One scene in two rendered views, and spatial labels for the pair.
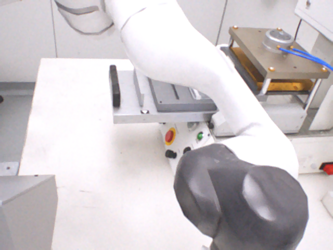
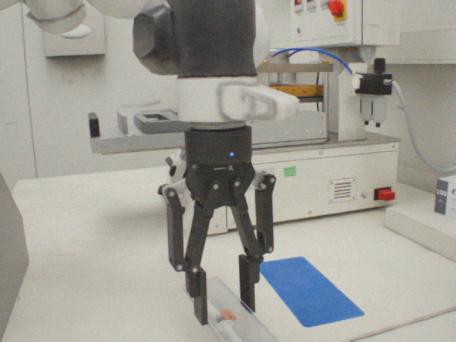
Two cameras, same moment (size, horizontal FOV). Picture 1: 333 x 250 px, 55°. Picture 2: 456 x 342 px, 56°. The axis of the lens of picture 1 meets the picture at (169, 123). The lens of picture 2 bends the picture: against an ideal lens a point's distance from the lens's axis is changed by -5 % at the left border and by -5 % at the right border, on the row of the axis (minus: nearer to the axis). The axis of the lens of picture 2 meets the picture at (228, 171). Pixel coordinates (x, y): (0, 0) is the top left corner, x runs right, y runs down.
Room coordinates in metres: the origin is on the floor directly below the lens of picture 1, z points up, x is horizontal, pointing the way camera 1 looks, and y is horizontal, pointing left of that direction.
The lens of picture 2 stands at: (-0.27, -0.13, 1.10)
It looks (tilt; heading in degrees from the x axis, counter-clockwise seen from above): 13 degrees down; 359
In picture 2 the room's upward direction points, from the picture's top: 2 degrees counter-clockwise
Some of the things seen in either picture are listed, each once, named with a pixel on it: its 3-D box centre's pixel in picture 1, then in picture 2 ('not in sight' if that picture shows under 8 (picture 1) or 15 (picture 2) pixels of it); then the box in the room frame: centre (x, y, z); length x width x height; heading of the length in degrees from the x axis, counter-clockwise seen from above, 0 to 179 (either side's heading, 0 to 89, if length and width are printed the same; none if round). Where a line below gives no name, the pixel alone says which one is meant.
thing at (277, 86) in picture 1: (271, 62); (274, 81); (0.85, -0.26, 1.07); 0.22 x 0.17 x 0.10; 18
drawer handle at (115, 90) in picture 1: (114, 84); (93, 123); (0.73, 0.17, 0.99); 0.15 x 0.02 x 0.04; 18
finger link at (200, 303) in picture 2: not in sight; (199, 294); (0.21, -0.09, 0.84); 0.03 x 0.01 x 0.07; 22
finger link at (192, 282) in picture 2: not in sight; (184, 276); (0.21, -0.08, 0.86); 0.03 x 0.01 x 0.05; 112
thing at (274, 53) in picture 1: (285, 59); (288, 74); (0.85, -0.29, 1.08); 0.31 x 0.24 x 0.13; 18
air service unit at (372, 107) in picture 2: not in sight; (369, 92); (0.69, -0.45, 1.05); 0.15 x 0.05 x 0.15; 18
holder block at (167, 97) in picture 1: (179, 86); (173, 120); (0.78, -0.01, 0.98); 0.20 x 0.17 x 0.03; 18
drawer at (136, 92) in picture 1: (163, 89); (153, 127); (0.77, 0.03, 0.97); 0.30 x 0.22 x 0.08; 108
